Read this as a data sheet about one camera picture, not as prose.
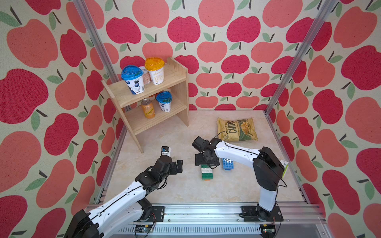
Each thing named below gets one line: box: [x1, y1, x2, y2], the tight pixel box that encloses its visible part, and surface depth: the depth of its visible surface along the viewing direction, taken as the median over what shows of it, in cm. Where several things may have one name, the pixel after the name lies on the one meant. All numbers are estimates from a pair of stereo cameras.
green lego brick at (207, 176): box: [201, 173, 214, 180], surface depth 86 cm
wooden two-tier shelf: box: [101, 57, 190, 154], surface depth 85 cm
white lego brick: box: [200, 167, 213, 174], surface depth 87 cm
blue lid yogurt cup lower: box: [155, 90, 173, 113], surface depth 88 cm
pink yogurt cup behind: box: [138, 65, 152, 85], surface depth 75 cm
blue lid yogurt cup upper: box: [121, 64, 145, 95], surface depth 66 cm
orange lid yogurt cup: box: [144, 57, 165, 85], surface depth 71 cm
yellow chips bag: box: [217, 117, 258, 142], surface depth 103 cm
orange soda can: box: [140, 98, 156, 119], surface depth 84 cm
